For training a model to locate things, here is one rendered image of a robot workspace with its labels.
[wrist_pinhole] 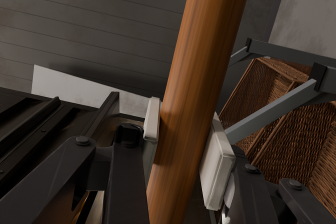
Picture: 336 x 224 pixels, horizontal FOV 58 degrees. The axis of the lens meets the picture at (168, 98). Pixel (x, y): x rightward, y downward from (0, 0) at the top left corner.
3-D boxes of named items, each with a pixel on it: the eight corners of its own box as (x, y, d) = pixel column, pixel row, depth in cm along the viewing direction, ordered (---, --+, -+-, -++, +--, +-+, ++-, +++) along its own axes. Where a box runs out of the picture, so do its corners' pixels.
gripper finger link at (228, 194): (239, 191, 12) (310, 206, 12) (220, 141, 17) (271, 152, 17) (229, 222, 13) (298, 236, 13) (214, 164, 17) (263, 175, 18)
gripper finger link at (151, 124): (145, 197, 14) (129, 194, 14) (151, 138, 21) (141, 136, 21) (158, 140, 13) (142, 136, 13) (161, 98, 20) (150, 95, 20)
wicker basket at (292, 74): (291, 201, 122) (224, 188, 120) (254, 141, 176) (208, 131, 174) (337, 87, 108) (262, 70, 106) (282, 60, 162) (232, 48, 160)
